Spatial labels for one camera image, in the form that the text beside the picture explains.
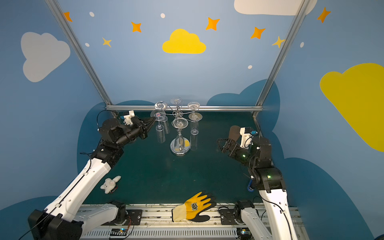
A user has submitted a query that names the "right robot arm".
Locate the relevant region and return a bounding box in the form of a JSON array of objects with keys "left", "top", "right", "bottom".
[{"left": 218, "top": 137, "right": 298, "bottom": 240}]

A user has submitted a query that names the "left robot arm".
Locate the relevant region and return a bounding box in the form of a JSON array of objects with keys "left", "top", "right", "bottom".
[{"left": 28, "top": 114, "right": 156, "bottom": 240}]

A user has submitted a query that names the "chrome wine glass rack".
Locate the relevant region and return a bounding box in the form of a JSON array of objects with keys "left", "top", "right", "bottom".
[{"left": 170, "top": 97, "right": 203, "bottom": 157}]

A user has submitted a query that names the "brown oval pad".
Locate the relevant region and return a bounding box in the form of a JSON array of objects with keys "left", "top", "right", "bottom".
[{"left": 229, "top": 126, "right": 241, "bottom": 142}]

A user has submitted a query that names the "yellow black work glove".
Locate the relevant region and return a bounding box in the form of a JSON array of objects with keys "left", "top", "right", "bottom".
[{"left": 172, "top": 191, "right": 217, "bottom": 223}]

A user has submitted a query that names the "small white plush toy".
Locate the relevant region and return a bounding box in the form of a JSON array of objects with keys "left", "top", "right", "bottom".
[{"left": 100, "top": 176, "right": 121, "bottom": 194}]

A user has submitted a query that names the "right controller board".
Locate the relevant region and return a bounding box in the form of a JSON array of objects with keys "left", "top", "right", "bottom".
[{"left": 237, "top": 228, "right": 253, "bottom": 240}]

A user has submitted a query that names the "controller board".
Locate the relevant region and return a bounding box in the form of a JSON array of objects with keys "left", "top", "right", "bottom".
[
  {"left": 237, "top": 228, "right": 253, "bottom": 240},
  {"left": 109, "top": 228, "right": 129, "bottom": 240}
]

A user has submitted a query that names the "left controller board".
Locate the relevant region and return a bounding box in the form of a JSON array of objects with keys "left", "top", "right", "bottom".
[{"left": 109, "top": 228, "right": 129, "bottom": 240}]

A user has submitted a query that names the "horizontal aluminium frame bar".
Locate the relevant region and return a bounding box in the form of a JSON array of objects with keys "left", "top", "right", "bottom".
[{"left": 106, "top": 105, "right": 263, "bottom": 112}]

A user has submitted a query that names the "blue handled tool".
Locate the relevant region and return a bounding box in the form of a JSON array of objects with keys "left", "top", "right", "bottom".
[{"left": 247, "top": 180, "right": 254, "bottom": 192}]

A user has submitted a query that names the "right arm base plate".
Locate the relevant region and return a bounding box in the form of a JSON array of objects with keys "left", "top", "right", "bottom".
[{"left": 218, "top": 208, "right": 239, "bottom": 225}]

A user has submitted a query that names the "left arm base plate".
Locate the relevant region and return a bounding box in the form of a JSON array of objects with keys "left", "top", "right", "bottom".
[{"left": 114, "top": 209, "right": 143, "bottom": 226}]

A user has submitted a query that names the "aluminium rail base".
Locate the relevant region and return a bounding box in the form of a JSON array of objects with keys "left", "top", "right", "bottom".
[{"left": 49, "top": 203, "right": 310, "bottom": 240}]

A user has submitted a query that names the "left aluminium frame post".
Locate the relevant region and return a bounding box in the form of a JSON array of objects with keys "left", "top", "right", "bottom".
[{"left": 45, "top": 0, "right": 113, "bottom": 106}]

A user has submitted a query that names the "aluminium frame post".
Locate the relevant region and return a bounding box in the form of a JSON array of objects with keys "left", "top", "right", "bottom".
[
  {"left": 45, "top": 0, "right": 113, "bottom": 106},
  {"left": 253, "top": 0, "right": 311, "bottom": 122}
]

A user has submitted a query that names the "right aluminium frame post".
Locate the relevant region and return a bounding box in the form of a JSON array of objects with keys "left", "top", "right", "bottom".
[{"left": 253, "top": 0, "right": 311, "bottom": 122}]

